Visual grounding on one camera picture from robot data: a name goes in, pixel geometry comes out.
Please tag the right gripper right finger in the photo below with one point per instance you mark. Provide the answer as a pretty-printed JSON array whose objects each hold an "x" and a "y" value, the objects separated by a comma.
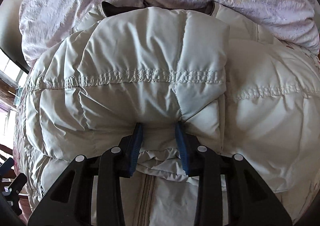
[{"x": 250, "y": 201}]

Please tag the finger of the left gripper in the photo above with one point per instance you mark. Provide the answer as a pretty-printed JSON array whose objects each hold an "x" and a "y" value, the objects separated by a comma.
[{"x": 11, "y": 195}]

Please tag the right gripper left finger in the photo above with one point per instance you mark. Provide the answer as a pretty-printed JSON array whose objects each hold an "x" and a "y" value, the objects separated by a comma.
[{"x": 69, "y": 199}]

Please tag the beige quilted down jacket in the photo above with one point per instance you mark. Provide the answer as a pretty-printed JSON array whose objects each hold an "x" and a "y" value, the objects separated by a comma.
[{"x": 230, "y": 81}]

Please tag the dark wooden chair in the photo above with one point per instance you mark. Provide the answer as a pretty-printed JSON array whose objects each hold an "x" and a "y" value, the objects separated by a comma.
[{"x": 5, "y": 153}]

